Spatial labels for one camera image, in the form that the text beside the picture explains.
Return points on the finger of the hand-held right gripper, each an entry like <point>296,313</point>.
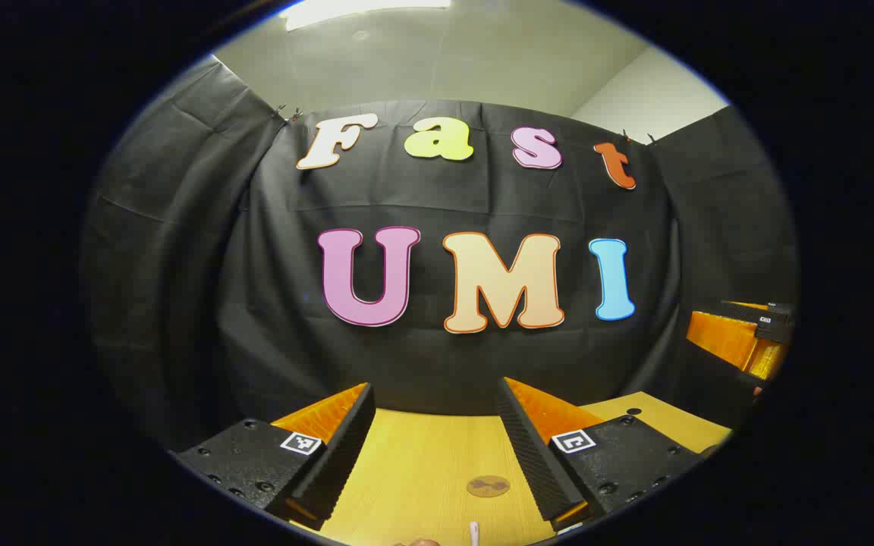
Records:
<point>774,330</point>

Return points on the round wooden coaster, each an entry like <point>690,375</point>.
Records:
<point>488,486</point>

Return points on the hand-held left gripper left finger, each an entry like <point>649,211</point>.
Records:
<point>342,455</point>

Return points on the wooden desktop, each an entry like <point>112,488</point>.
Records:
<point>422,470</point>

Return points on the black backdrop cloth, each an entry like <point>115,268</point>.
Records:
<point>437,197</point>

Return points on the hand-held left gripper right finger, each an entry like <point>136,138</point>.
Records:
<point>536,462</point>

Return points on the pale pink toothbrush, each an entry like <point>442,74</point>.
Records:
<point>473,532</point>

